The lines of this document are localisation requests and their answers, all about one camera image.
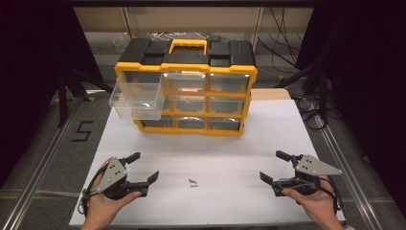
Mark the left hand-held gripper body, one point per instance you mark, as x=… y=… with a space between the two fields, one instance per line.
x=112 y=174

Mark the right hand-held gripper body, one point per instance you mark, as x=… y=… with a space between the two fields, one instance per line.
x=314 y=167

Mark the clear plastic drawer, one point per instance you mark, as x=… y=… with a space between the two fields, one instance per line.
x=137 y=96

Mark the yellow black organizer cabinet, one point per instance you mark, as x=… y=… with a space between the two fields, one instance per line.
x=191 y=67

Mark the person's left hand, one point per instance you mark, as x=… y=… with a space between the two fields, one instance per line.
x=102 y=207

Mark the person's right hand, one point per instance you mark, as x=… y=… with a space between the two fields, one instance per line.
x=317 y=202

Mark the black metal stand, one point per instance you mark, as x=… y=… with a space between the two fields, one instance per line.
x=63 y=102
x=323 y=96

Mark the black curtain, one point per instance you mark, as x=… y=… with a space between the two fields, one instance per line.
x=32 y=80
x=370 y=80

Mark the small green item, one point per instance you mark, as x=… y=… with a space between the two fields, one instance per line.
x=218 y=37

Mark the aluminium floor rail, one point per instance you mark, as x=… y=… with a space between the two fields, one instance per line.
x=34 y=182
x=351 y=182

